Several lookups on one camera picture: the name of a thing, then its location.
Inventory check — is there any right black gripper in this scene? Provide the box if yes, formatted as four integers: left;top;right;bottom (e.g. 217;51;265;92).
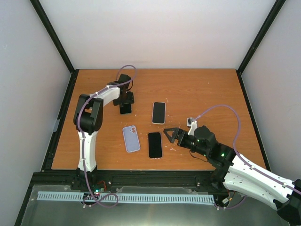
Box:
164;127;209;157

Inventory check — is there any black phone green edge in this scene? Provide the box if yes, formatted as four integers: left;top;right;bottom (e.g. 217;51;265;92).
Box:
119;104;132;115

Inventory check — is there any clear magsafe phone case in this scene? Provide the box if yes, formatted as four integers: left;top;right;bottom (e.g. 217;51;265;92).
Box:
148;131;163;160

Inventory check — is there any purple phone case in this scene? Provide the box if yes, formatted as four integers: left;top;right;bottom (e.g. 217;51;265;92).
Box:
122;125;141;153

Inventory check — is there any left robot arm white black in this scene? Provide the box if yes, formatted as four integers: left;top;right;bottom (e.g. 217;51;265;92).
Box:
73;74;135;190

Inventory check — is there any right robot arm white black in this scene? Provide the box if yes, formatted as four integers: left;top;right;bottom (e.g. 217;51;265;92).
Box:
164;126;301;226

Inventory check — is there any green led controller board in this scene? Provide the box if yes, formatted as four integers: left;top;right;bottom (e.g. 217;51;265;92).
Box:
91;180;107;195

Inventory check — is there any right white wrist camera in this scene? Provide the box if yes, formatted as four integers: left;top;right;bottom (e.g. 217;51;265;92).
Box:
186;117;198;136

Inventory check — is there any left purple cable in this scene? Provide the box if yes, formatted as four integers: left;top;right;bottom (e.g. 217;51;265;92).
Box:
76;65;138;189

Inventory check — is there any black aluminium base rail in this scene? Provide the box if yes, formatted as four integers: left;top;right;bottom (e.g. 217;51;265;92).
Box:
30;170;229;194

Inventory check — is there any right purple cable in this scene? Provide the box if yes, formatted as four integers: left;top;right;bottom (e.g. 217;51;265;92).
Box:
195;105;301;196

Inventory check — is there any purple floor cable loop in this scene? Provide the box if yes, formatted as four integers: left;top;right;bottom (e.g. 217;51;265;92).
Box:
82;186;119;209

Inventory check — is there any left black frame post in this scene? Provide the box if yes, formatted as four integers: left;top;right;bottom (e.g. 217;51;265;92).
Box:
29;0;79;73

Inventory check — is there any black frame post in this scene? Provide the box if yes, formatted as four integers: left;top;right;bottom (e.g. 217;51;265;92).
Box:
237;0;287;73
29;0;79;73

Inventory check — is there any light blue cable duct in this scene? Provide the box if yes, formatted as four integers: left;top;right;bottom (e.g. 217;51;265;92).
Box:
36;191;214;205

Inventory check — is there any right black frame post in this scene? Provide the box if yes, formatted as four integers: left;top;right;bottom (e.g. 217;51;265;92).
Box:
237;0;287;73

